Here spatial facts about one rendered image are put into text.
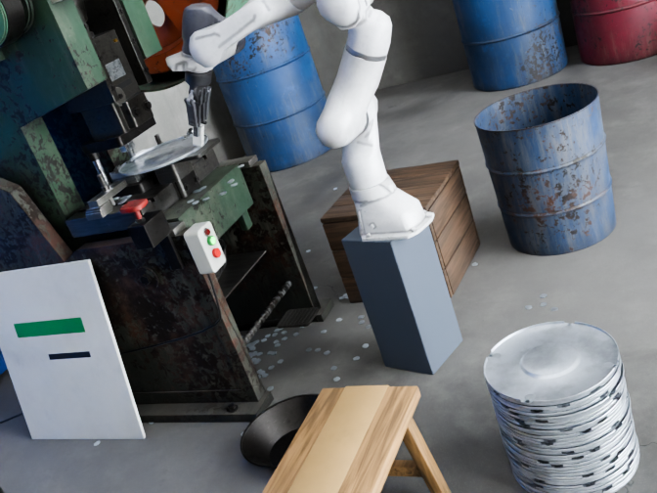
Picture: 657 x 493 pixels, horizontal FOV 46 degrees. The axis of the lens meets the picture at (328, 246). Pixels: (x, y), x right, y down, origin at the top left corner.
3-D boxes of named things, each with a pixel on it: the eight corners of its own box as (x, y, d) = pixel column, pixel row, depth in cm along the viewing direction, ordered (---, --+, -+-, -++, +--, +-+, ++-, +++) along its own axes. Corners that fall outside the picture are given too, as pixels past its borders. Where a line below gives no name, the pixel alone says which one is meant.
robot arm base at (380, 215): (444, 210, 217) (431, 164, 212) (408, 244, 205) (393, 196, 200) (381, 209, 232) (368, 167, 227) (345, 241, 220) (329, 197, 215)
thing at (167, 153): (177, 166, 221) (176, 164, 221) (101, 181, 234) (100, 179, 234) (224, 129, 244) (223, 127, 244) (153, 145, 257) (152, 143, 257)
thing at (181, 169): (236, 175, 242) (220, 135, 237) (214, 195, 231) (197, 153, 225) (172, 187, 253) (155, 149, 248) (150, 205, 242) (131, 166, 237)
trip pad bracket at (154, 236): (188, 266, 222) (160, 205, 215) (170, 284, 214) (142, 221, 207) (171, 268, 225) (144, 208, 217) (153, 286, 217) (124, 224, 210)
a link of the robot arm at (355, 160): (401, 159, 223) (376, 77, 214) (378, 187, 209) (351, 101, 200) (368, 164, 229) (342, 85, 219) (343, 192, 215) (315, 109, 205)
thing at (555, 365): (511, 321, 189) (510, 318, 189) (635, 327, 171) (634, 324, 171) (463, 395, 169) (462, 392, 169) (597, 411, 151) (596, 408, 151)
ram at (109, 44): (163, 112, 241) (123, 20, 229) (136, 131, 229) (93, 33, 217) (120, 123, 249) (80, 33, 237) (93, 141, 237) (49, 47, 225)
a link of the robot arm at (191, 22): (232, 66, 209) (250, 56, 217) (233, 17, 202) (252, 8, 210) (175, 51, 215) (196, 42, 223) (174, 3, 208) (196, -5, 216)
